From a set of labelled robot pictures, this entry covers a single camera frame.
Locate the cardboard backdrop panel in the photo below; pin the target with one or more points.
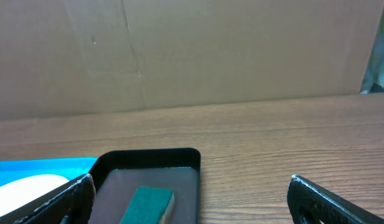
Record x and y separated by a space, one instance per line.
61 58

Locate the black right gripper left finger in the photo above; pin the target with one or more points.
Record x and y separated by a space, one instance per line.
70 203

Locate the black rectangular tray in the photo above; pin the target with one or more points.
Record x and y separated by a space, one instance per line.
118 174

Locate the green sponge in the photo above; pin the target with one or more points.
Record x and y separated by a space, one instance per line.
149 206

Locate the pink plate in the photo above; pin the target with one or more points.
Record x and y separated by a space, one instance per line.
20 192

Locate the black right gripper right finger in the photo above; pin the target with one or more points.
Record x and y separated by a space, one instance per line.
310 203

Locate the teal plastic tray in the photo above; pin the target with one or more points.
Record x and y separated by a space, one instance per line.
68 168

